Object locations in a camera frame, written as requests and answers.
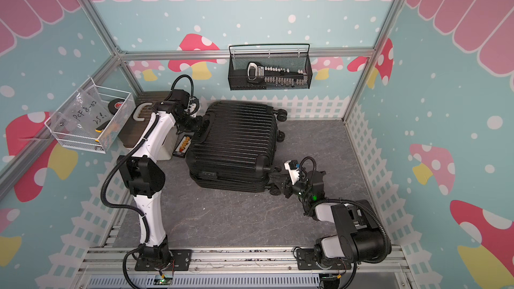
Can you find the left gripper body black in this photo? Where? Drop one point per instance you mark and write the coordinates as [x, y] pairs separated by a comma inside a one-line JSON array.
[[189, 124]]

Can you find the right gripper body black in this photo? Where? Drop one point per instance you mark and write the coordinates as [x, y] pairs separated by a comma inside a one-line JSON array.
[[291, 190]]

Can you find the black hard-shell suitcase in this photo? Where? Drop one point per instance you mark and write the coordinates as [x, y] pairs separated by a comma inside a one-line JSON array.
[[235, 146]]

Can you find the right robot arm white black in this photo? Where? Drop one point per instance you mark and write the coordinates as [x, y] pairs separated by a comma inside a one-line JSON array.
[[359, 234]]

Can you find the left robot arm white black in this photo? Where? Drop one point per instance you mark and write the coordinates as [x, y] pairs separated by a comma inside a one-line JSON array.
[[182, 91]]

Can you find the black tray orange bits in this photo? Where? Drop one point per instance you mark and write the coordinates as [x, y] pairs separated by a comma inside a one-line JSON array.
[[182, 146]]

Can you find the brown lid storage box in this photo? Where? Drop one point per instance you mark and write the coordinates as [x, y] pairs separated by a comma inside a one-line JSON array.
[[138, 121]]

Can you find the black tape roll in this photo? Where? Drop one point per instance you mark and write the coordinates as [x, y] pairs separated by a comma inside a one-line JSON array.
[[114, 105]]

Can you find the socket set in basket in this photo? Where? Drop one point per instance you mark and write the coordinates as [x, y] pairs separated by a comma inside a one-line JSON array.
[[266, 75]]

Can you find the plastic bag with writing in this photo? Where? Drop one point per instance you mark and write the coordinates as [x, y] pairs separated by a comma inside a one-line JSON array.
[[88, 113]]

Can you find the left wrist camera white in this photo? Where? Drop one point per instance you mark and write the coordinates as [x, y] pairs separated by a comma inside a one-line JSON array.
[[193, 108]]

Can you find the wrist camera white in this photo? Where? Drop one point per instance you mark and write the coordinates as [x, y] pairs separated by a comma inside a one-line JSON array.
[[193, 108], [292, 167]]

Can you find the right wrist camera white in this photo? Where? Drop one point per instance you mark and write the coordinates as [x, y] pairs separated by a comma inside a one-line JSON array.
[[292, 167]]

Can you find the clear plastic wall bin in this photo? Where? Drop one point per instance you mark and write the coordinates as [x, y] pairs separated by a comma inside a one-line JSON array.
[[70, 136]]

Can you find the black wire mesh basket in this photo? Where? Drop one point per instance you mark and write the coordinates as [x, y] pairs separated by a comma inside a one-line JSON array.
[[292, 56]]

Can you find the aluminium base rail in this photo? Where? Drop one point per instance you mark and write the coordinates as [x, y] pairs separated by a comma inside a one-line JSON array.
[[239, 267]]

